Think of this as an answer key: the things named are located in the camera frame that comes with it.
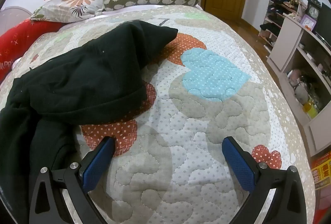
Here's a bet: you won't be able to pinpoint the shoe rack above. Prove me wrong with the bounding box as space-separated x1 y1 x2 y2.
259 0 308 46

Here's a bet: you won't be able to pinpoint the black mantel clock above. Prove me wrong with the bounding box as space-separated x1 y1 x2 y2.
306 0 322 20

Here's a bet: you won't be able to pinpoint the white bed sheet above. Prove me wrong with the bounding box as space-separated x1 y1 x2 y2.
90 4 205 18

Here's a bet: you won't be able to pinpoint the red and yellow carton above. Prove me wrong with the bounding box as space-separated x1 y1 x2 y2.
310 150 331 189

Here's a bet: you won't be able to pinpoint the yellow bottle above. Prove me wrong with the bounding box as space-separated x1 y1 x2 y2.
302 101 318 118

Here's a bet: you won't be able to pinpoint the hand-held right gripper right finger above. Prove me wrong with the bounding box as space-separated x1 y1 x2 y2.
222 136 314 224

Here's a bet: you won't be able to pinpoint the pink container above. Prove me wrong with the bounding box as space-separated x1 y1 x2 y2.
288 69 302 87

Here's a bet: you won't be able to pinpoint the long red cushion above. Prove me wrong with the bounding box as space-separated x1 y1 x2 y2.
0 19 64 82

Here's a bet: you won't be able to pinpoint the black pants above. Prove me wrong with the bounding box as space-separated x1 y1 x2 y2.
0 20 179 224

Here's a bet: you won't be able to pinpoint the black television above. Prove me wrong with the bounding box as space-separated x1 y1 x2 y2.
314 2 331 45

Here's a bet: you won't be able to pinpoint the white shelf unit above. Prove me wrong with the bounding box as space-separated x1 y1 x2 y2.
266 16 331 157

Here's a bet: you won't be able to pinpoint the floral pillow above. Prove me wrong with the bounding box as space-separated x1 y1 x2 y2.
30 0 106 23

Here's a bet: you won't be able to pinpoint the heart-patterned quilt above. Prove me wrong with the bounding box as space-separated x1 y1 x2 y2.
0 4 316 224

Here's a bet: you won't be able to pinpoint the white curved headboard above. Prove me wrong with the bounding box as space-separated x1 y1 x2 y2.
0 6 35 29

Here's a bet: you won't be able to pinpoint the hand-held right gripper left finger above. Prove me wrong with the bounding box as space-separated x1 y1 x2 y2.
28 136 115 224

